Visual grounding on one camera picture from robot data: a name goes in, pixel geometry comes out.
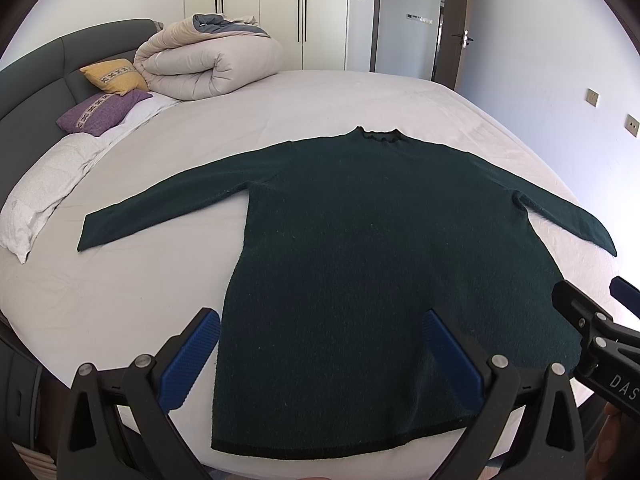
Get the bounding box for dark green knit sweater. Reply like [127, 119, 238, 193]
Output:
[78, 129, 615, 460]

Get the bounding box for white pillow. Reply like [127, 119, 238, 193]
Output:
[1, 92, 178, 263]

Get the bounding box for white bed sheet mattress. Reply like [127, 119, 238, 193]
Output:
[1, 72, 632, 479]

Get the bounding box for purple patterned cushion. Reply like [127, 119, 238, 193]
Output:
[56, 89, 152, 136]

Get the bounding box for dark brown door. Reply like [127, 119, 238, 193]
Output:
[368, 0, 475, 92]

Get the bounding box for dark grey upholstered headboard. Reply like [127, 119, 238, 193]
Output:
[0, 18, 162, 200]

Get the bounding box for yellow patterned cushion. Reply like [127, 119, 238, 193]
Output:
[80, 58, 149, 96]

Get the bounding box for folded beige duvet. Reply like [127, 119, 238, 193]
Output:
[134, 13, 284, 101]

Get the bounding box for white wardrobe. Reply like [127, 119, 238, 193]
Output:
[182, 0, 352, 73]

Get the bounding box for upper wall switch plate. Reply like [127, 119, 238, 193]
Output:
[585, 88, 599, 107]

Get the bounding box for silver door handle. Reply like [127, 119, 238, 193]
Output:
[454, 29, 474, 49]

